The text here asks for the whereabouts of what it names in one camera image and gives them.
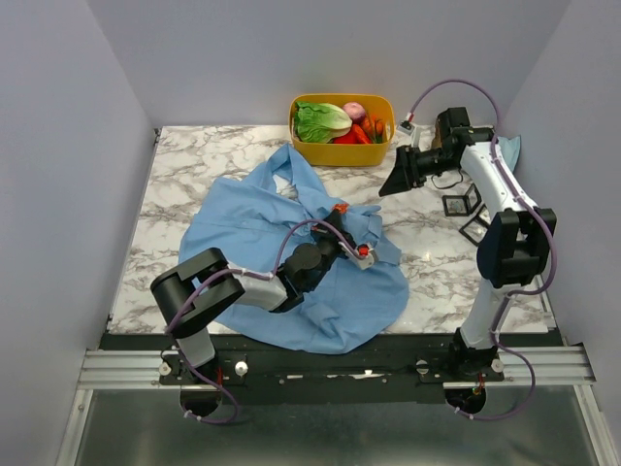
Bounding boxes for red leaf brooch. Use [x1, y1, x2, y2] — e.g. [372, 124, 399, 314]
[333, 204, 348, 215]

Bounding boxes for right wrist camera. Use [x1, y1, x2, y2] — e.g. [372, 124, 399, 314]
[397, 120, 416, 136]

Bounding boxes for black display box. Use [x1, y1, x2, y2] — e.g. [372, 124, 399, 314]
[459, 205, 491, 247]
[441, 184, 482, 216]

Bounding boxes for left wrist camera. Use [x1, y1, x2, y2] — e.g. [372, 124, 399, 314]
[343, 244, 378, 270]

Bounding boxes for orange carrots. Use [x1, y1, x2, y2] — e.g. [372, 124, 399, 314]
[361, 115, 384, 144]

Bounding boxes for blue chip bag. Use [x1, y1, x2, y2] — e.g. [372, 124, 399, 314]
[431, 123, 523, 171]

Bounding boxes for purple cable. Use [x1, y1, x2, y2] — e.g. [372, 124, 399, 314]
[164, 218, 355, 424]
[407, 79, 558, 421]

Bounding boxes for red onion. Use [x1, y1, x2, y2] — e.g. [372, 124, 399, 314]
[343, 102, 367, 123]

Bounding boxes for red pepper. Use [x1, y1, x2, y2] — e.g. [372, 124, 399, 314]
[332, 123, 373, 145]

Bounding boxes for blue shirt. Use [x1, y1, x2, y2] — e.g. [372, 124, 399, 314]
[179, 145, 409, 354]

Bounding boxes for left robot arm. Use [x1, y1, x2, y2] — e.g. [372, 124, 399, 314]
[150, 209, 375, 383]

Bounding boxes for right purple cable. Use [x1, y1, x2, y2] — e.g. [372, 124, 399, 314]
[407, 79, 558, 421]

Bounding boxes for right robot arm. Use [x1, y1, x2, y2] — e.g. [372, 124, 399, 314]
[378, 107, 557, 381]

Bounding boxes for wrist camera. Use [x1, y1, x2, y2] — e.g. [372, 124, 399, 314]
[343, 244, 378, 270]
[397, 120, 416, 136]

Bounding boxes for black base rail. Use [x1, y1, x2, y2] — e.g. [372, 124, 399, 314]
[99, 332, 582, 411]

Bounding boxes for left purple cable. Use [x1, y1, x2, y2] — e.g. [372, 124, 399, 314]
[164, 218, 355, 424]

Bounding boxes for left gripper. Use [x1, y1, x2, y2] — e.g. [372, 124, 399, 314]
[305, 211, 356, 293]

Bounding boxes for green lettuce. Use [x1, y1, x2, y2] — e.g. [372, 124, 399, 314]
[293, 101, 353, 144]

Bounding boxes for yellow plastic basket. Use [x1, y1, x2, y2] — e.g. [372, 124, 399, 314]
[289, 93, 396, 167]

